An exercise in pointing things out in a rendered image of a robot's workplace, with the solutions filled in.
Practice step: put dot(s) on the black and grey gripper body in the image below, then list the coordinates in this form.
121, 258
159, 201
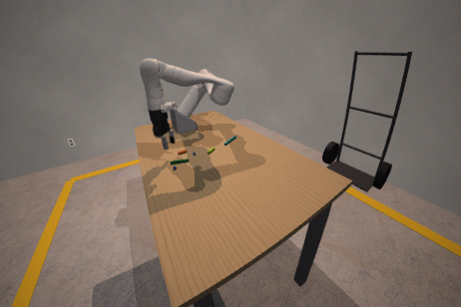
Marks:
159, 116

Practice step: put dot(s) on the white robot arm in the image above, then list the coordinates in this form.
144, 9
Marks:
151, 74

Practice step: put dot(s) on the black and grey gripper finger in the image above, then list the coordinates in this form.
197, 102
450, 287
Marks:
172, 138
164, 141

